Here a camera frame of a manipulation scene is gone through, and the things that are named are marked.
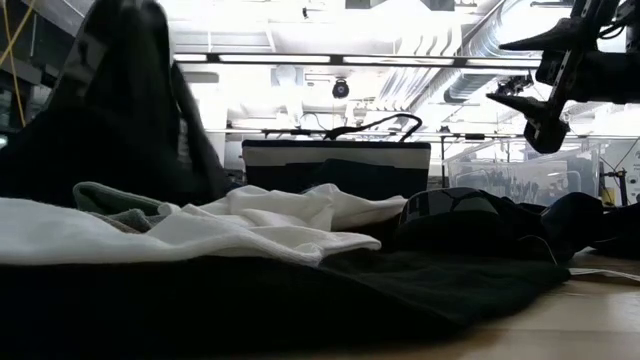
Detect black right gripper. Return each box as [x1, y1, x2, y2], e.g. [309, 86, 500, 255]
[486, 0, 640, 155]

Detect plain black garment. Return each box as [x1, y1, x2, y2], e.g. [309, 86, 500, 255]
[397, 186, 640, 264]

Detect white cloth shirt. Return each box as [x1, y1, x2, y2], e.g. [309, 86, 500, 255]
[197, 182, 409, 232]

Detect black sock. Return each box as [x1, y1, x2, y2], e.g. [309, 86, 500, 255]
[0, 248, 572, 360]

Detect black garment with grey stripes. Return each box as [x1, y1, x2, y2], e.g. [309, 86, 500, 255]
[0, 0, 229, 209]

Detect sage green sock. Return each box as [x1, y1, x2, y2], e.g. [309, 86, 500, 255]
[73, 181, 169, 217]

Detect white sock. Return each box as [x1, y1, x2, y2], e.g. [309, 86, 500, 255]
[0, 196, 384, 268]

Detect clear plastic bin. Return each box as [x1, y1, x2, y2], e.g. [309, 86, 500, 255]
[443, 142, 601, 206]

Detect navy fabric basket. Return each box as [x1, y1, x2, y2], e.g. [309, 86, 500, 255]
[241, 138, 432, 201]

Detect silver ventilation duct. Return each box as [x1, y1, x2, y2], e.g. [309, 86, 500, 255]
[404, 0, 556, 109]

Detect thin yellow cord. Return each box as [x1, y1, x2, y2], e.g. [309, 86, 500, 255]
[0, 0, 37, 129]

